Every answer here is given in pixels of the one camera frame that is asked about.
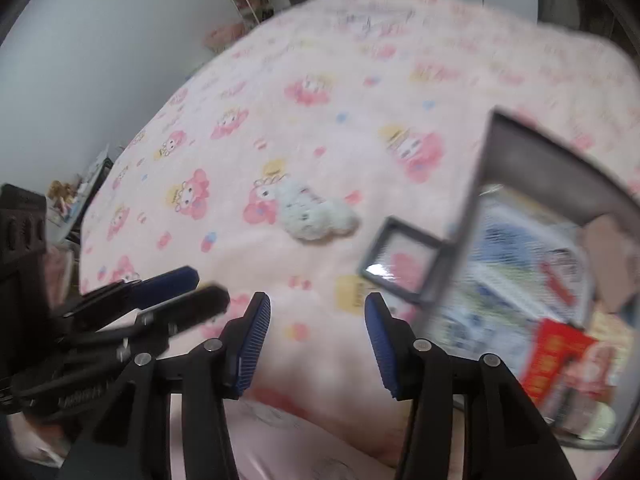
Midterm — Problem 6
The black clothes hanger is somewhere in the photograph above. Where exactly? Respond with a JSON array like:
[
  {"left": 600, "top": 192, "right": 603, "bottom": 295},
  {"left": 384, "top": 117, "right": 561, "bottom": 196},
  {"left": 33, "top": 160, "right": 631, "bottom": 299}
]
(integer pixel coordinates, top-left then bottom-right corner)
[{"left": 339, "top": 6, "right": 417, "bottom": 37}]

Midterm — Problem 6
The white plush toy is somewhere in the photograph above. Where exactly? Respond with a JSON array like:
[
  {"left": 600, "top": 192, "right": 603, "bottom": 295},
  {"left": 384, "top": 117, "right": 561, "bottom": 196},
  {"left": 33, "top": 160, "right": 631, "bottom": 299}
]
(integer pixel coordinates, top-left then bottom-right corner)
[{"left": 274, "top": 179, "right": 362, "bottom": 247}]

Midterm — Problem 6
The cartoon printed sheet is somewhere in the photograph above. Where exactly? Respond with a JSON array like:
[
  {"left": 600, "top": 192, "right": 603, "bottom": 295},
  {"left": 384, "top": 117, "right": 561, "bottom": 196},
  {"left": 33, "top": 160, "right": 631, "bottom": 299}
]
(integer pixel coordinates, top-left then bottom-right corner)
[{"left": 435, "top": 187, "right": 597, "bottom": 363}]

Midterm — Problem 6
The brown card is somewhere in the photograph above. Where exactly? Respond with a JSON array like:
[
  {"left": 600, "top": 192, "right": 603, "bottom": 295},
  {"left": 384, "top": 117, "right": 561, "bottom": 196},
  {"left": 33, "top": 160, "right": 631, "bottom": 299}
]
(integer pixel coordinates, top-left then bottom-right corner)
[{"left": 584, "top": 211, "right": 637, "bottom": 314}]

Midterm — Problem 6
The clear black-framed case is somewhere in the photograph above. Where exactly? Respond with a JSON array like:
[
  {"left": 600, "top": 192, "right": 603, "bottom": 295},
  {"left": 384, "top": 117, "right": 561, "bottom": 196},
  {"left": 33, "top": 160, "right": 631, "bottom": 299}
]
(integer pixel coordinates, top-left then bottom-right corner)
[{"left": 358, "top": 216, "right": 459, "bottom": 307}]

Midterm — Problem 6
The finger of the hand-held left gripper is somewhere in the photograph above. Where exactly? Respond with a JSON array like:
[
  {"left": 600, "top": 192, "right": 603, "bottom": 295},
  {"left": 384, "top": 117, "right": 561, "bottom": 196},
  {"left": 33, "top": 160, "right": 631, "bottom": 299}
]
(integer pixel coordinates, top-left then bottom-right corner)
[
  {"left": 60, "top": 266, "right": 201, "bottom": 333},
  {"left": 75, "top": 285, "right": 232, "bottom": 361}
]

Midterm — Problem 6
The pink printed blanket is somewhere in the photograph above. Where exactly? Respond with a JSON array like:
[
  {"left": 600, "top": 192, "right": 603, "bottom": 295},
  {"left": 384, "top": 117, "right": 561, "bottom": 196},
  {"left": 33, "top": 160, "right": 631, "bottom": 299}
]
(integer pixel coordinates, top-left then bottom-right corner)
[{"left": 79, "top": 0, "right": 640, "bottom": 466}]

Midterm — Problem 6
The pink toy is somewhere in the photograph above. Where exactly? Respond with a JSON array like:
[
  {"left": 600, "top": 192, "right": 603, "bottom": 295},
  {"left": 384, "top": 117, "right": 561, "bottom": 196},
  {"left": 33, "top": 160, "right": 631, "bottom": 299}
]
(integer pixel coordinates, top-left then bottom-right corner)
[{"left": 203, "top": 20, "right": 249, "bottom": 52}]

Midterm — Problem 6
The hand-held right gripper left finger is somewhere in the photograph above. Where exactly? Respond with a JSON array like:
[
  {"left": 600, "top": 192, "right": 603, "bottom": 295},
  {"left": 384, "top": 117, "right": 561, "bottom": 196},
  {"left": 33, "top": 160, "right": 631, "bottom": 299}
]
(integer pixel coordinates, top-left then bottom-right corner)
[{"left": 57, "top": 291, "right": 272, "bottom": 480}]

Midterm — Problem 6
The pink printed cloth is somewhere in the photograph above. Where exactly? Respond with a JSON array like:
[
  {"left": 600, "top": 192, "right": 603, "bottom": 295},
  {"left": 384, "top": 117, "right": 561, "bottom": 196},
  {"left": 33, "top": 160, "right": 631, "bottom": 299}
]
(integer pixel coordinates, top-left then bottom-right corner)
[{"left": 167, "top": 392, "right": 407, "bottom": 480}]

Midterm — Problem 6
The dark grey cardboard box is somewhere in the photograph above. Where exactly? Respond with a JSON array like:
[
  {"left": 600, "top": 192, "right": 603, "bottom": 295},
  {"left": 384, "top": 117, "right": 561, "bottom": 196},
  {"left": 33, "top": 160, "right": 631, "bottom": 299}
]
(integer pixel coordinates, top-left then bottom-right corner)
[{"left": 425, "top": 107, "right": 640, "bottom": 451}]

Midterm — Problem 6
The red printed packet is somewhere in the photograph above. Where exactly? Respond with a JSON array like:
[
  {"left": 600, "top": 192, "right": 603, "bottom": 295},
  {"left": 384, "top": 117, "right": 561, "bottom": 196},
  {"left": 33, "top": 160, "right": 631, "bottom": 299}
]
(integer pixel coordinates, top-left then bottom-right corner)
[{"left": 517, "top": 317, "right": 620, "bottom": 412}]

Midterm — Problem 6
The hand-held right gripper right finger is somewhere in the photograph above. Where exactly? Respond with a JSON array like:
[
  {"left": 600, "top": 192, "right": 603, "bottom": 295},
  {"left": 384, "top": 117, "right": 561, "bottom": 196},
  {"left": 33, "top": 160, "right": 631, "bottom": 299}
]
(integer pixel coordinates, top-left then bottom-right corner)
[{"left": 364, "top": 292, "right": 579, "bottom": 480}]

